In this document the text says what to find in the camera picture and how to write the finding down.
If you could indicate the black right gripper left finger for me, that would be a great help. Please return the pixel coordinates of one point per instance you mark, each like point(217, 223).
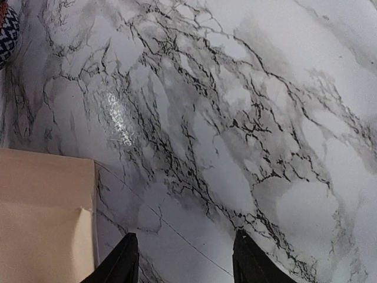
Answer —
point(120, 266)

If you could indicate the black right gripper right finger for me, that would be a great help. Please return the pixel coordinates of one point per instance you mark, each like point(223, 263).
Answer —
point(252, 265)

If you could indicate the brown paper bag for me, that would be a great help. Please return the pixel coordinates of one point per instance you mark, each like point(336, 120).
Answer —
point(47, 217)

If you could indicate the red geometric pattern bowl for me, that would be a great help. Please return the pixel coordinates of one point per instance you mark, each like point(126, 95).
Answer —
point(9, 32)

